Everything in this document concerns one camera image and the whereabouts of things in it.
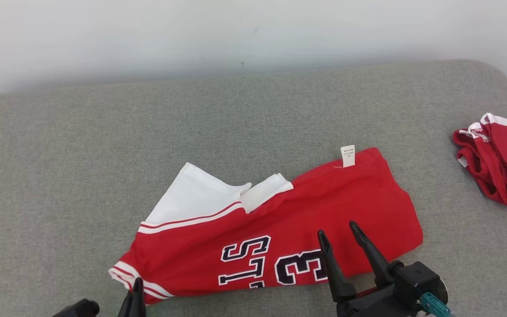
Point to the red basketball jersey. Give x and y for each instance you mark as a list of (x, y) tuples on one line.
[(324, 202)]

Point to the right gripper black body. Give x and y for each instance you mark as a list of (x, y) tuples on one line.
[(376, 306)]

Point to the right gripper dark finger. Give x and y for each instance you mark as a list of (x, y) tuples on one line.
[(374, 255), (335, 273)]

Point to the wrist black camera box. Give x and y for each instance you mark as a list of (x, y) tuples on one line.
[(77, 309), (418, 279)]

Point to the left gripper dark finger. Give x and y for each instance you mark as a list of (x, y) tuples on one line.
[(139, 299), (126, 308)]

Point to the grey fabric sofa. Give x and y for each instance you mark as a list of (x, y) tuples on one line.
[(148, 132)]

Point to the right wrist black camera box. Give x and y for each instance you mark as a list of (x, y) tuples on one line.
[(418, 279)]

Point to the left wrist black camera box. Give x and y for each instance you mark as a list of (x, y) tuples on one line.
[(77, 309)]

